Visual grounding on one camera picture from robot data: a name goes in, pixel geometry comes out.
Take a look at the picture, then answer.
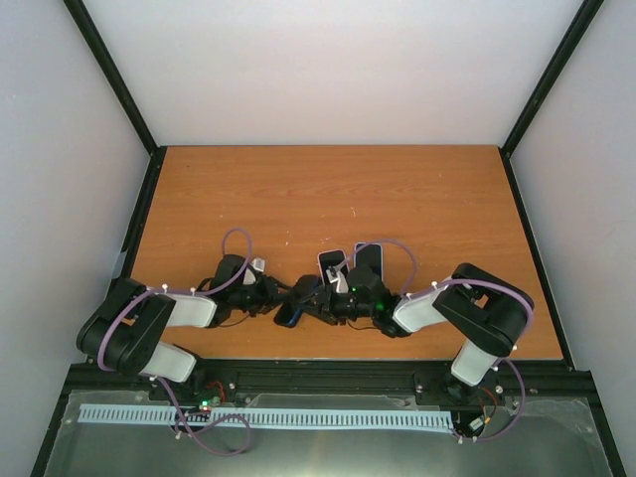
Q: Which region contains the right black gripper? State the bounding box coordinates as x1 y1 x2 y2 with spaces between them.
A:
295 284 376 325

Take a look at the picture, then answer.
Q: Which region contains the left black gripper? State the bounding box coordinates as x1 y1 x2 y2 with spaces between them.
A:
231 274 295 318

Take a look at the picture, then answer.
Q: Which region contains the black phone case front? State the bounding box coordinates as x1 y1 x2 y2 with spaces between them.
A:
273 279 322 328

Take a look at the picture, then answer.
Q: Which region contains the pink phone case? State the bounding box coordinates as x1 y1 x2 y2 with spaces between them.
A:
316 249 348 284

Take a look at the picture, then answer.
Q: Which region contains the light blue phone case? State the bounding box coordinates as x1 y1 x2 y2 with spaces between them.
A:
353 241 386 282

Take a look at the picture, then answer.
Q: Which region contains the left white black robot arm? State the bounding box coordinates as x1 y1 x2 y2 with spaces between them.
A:
76 254 291 400

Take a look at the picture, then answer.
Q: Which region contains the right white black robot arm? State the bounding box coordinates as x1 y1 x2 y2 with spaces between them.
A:
302 263 535 400

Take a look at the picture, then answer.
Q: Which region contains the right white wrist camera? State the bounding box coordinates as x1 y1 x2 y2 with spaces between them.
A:
326 266 349 294

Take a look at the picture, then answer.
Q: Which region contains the black aluminium frame rail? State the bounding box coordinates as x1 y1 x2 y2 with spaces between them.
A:
69 357 595 413

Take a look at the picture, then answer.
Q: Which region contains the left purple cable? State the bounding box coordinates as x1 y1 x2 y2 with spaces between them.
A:
96 227 254 456

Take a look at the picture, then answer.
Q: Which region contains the light blue cable duct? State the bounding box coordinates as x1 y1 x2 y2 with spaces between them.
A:
77 403 453 433

